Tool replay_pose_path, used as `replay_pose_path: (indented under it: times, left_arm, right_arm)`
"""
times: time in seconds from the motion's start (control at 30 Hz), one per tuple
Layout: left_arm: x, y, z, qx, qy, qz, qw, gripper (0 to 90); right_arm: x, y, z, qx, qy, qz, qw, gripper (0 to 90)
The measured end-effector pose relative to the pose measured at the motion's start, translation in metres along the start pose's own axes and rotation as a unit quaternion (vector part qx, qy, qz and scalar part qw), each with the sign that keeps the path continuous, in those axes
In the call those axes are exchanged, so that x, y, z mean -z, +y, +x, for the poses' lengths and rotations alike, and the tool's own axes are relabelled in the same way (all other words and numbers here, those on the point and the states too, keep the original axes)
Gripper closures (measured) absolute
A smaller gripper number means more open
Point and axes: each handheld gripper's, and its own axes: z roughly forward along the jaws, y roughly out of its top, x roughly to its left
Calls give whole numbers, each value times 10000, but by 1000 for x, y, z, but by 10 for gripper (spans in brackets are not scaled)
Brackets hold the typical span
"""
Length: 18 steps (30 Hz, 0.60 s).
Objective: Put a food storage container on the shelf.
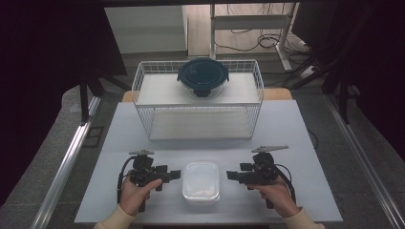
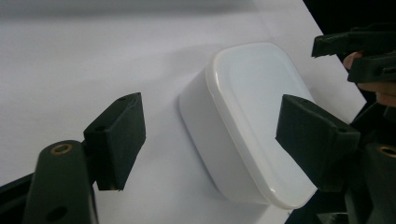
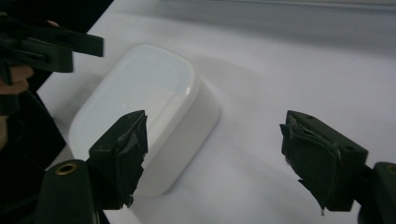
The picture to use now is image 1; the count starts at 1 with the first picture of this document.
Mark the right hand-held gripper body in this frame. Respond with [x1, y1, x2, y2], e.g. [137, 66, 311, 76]
[245, 145, 290, 210]

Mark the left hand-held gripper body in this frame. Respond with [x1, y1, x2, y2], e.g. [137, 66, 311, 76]
[128, 149, 160, 214]

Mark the clear rectangular food container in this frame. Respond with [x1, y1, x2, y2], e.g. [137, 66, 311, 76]
[181, 160, 222, 206]

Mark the white wire rack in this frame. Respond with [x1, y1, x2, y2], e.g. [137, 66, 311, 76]
[131, 59, 266, 141]

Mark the round dark blue food container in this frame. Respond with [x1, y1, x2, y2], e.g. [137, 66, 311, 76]
[177, 56, 230, 99]

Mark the person's left hand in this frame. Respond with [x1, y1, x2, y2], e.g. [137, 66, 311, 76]
[118, 177, 163, 218]

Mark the person's right hand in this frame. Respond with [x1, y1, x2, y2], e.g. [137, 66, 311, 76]
[245, 175, 302, 219]

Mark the wooden table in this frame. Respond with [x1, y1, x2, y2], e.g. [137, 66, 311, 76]
[121, 88, 294, 103]

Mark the black metal stand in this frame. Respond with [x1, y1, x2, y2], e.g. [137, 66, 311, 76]
[281, 56, 361, 125]
[78, 71, 132, 126]

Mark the white power strip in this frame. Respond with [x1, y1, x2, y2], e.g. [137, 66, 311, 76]
[298, 65, 317, 80]

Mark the white cabinet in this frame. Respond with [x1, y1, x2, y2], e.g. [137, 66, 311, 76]
[104, 5, 189, 55]

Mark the left hand-held gripper cable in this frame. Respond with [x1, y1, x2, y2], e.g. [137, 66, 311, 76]
[116, 156, 139, 205]

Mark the hand-held gripper cable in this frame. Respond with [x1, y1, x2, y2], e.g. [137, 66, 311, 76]
[116, 156, 139, 205]
[273, 163, 298, 205]

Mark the right hand-held gripper cable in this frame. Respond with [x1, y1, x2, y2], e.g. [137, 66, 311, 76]
[273, 163, 298, 205]

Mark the thin black cable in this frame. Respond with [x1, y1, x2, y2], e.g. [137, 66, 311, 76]
[307, 128, 320, 151]

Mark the aluminium rail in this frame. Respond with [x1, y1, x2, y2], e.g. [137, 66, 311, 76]
[324, 94, 405, 229]
[30, 95, 102, 229]

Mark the black floor cable tangle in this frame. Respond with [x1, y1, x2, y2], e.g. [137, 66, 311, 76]
[213, 3, 309, 54]

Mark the white desk frame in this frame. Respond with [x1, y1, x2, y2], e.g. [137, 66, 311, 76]
[209, 3, 300, 72]

